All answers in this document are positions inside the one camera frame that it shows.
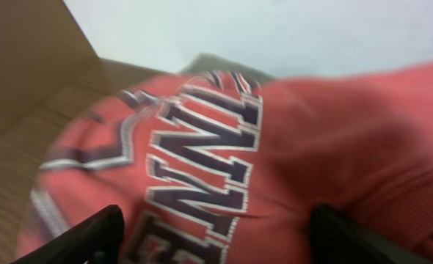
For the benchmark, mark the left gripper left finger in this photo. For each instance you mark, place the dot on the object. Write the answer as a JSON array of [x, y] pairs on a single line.
[[96, 240]]

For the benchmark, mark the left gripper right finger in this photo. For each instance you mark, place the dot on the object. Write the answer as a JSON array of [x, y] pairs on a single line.
[[335, 238]]

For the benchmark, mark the red printed t-shirt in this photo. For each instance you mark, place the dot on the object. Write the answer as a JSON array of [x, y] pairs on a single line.
[[218, 168]]

